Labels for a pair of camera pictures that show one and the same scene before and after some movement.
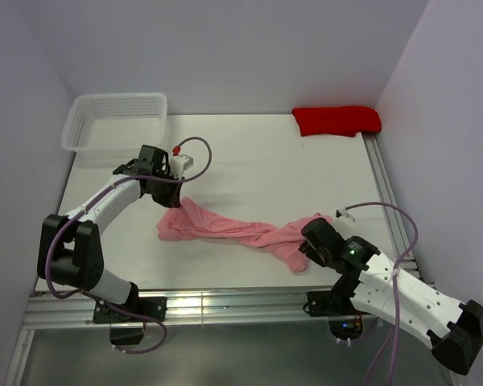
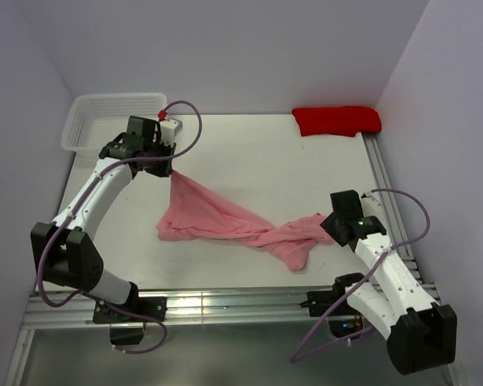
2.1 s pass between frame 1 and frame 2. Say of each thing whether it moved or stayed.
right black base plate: stayed
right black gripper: moved
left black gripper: moved
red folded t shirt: stayed
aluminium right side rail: stayed
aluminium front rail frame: stayed
